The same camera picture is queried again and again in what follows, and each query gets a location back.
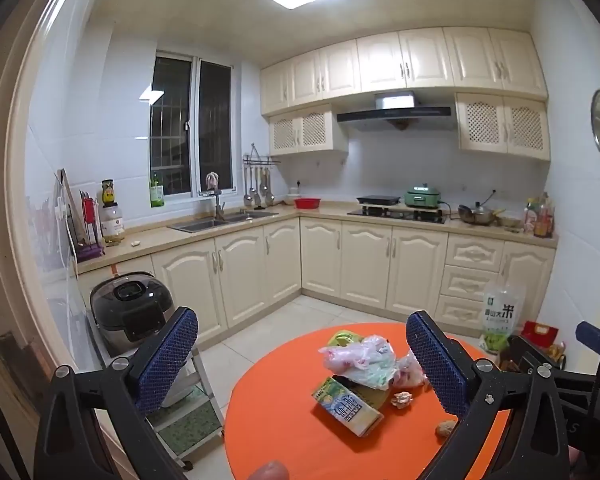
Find large cream lattice cabinet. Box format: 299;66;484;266
454;92;552;162

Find barred kitchen window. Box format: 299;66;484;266
148;49;238;201

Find black gas hob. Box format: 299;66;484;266
346;205;451;225

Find black griddle pan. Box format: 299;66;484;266
355;193;400;207

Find green electric pot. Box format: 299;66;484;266
403;183;442;210

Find black silver rice cooker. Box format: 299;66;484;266
90;271;176;357

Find crumpled clear plastic bag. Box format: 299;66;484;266
318;335;398;392

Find person's left hand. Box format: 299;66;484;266
249;461;292;480

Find hanging steel utensils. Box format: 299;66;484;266
243;165;277;210

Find yellow green snack wrapper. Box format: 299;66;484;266
327;329;365;349

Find cream door frame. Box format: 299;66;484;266
0;0;117;413

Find green yellow drink carton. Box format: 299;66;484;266
311;376;385;438

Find cream base cabinets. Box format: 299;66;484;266
77;215;559;357

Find cream wall cabinet row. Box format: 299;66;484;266
259;26;549;117

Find red gift box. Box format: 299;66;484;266
520;321;561;357

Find wooden cutting board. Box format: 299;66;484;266
54;168;89;257

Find metal step stool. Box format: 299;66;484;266
86;310;227;472

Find steel wok with lid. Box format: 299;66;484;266
457;201;502;226

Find large clear oil jar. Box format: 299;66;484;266
99;202;126;247

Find steel double sink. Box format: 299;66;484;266
167;209;281;234

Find wall utensil rail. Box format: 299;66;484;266
242;143;282;166

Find group of condiment bottles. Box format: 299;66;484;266
523;192;557;240

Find small cream lattice cabinet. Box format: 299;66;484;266
268;104;350;157

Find beige kitchen countertop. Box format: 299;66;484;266
74;201;559;276

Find pink white plastic wrapper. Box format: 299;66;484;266
391;351;431;391

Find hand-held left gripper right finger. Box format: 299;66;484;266
405;310;572;480

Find green glass bottle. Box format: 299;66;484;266
148;172;166;209

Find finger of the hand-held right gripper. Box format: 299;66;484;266
575;320;600;357

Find purple knife rack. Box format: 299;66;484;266
74;189;107;264

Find clear green rice bag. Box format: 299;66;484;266
481;280;527;354

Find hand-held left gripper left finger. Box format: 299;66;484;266
34;306;201;480

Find black range hood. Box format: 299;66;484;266
336;90;457;132

